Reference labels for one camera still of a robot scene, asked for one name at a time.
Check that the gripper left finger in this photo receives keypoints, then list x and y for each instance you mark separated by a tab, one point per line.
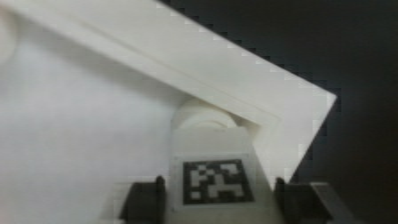
145	204

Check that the white square tabletop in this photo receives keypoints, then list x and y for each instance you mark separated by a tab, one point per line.
107	60

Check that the white leg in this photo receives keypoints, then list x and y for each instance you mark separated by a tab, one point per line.
219	188

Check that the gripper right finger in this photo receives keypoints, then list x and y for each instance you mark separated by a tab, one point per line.
312	204

